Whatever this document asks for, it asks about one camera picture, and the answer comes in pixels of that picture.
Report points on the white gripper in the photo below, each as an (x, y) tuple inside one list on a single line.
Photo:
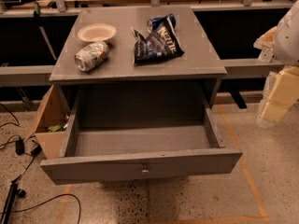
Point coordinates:
[(287, 39)]

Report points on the silver green 7up can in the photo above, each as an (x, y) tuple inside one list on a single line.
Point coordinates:
[(91, 56)]

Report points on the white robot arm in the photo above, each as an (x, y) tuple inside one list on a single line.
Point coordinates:
[(286, 51)]

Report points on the brass drawer knob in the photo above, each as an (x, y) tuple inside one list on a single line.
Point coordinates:
[(145, 170)]

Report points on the open grey top drawer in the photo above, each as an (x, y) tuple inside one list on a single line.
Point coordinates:
[(113, 133)]

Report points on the blue kettle chip bag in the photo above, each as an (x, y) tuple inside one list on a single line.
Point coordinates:
[(161, 44)]

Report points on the grey cabinet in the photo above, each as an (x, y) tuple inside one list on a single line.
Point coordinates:
[(199, 68)]

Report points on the white paper bowl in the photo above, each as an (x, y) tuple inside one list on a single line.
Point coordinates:
[(97, 32)]

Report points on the brown cardboard box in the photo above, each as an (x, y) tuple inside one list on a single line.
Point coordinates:
[(51, 112)]

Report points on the black power adapter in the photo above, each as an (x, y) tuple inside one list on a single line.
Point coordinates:
[(19, 147)]

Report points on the black stand base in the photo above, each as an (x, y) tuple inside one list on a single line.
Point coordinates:
[(13, 192)]

